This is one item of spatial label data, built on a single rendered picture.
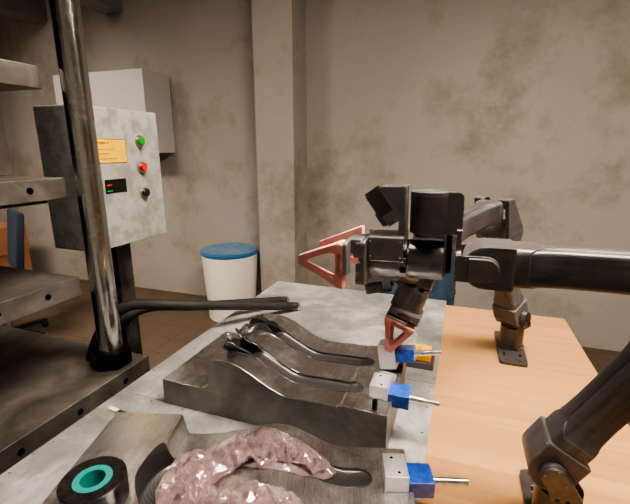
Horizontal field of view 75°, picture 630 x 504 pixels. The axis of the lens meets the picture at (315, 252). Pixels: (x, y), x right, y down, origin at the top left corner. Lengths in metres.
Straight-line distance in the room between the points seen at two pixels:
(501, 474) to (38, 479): 0.81
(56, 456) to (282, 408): 0.43
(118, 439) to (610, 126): 3.06
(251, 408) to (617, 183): 2.81
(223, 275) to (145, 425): 2.50
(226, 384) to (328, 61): 2.75
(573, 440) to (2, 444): 1.02
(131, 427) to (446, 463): 0.56
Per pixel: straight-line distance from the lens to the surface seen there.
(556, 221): 3.21
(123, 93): 3.83
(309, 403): 0.84
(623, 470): 0.99
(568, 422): 0.70
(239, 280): 3.25
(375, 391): 0.83
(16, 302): 1.12
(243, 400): 0.91
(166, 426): 0.77
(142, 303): 1.26
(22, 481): 0.95
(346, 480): 0.74
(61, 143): 1.33
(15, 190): 1.09
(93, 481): 0.69
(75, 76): 1.13
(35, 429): 1.11
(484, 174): 3.12
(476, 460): 0.90
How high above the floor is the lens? 1.36
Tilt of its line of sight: 14 degrees down
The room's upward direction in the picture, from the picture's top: straight up
